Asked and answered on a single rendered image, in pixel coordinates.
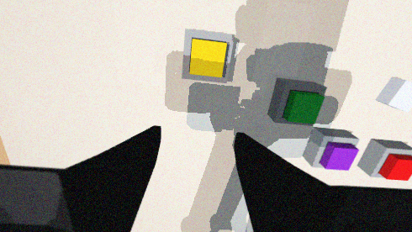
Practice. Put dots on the red button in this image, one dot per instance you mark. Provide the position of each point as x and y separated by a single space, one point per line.
387 159

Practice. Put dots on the yellow button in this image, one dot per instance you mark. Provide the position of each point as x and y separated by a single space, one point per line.
206 55

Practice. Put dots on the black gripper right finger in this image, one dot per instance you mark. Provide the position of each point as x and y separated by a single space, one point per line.
280 197

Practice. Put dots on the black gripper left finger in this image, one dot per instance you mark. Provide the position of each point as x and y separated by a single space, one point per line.
100 194

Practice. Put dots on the purple button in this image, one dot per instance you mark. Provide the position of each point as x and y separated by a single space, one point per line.
332 149

